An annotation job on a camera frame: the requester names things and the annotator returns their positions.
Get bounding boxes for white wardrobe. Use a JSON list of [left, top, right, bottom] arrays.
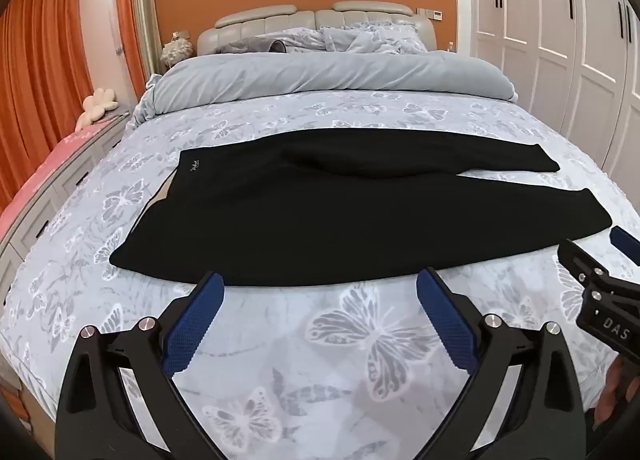
[[452, 0, 640, 185]]

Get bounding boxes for grey pillow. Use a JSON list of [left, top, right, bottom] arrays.
[[215, 37, 286, 55]]

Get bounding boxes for grey rolled duvet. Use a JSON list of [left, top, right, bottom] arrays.
[[132, 50, 518, 128]]

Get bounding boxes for white bedside ornament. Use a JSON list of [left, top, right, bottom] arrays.
[[161, 32, 194, 64]]

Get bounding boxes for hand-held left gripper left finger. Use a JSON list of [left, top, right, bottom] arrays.
[[54, 271, 226, 460]]

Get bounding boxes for person's right hand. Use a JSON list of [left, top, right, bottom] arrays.
[[594, 354, 640, 436]]

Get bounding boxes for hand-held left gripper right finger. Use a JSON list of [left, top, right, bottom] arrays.
[[416, 267, 596, 460]]

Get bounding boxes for butterfly printed pillow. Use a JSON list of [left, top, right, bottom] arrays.
[[320, 22, 432, 55]]

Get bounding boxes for white flower plush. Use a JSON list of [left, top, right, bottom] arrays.
[[81, 87, 120, 121]]

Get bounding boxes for wide orange curtain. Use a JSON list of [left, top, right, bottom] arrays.
[[0, 0, 96, 211]]

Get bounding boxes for black pants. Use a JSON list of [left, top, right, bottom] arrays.
[[109, 129, 615, 288]]

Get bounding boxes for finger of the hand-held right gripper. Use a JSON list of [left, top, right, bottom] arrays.
[[609, 226, 640, 257], [557, 238, 640, 301]]

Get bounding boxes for narrow orange curtain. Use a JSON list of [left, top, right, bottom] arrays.
[[114, 0, 151, 105]]

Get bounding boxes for pink cloth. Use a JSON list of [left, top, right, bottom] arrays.
[[0, 112, 128, 241]]

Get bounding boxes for bed with butterfly duvet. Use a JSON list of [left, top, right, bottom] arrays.
[[0, 90, 640, 460]]

